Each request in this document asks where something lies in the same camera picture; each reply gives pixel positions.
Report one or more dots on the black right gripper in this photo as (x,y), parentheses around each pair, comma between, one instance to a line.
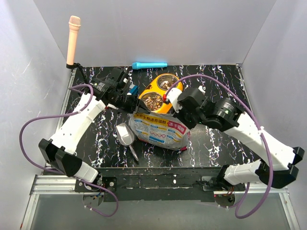
(179,116)

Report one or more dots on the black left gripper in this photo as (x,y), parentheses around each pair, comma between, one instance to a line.
(132,108)

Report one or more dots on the pink white pet food bag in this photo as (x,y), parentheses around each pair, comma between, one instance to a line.
(161,130)

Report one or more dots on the silver metal scoop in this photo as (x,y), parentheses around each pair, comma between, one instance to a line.
(126,138)

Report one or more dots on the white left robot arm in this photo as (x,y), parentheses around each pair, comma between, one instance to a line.
(59,150)

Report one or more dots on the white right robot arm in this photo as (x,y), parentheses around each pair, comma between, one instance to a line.
(275,158)

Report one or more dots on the yellow double pet bowl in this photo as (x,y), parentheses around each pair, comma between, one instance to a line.
(152,96)

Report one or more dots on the blue beige brick stack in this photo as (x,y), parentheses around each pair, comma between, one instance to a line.
(133,90)

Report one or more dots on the cyan flashlight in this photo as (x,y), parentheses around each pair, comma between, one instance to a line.
(138,65)

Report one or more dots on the pink microphone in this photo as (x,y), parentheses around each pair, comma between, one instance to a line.
(74,26)

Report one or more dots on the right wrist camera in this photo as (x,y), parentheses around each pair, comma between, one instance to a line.
(189,99)

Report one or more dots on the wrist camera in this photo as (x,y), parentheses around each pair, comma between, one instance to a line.
(189,99)
(118,78)

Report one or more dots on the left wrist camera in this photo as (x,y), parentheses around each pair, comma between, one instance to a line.
(118,78)

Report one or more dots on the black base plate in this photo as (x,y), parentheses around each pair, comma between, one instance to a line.
(163,183)

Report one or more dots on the aluminium frame rail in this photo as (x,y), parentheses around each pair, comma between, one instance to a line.
(33,197)

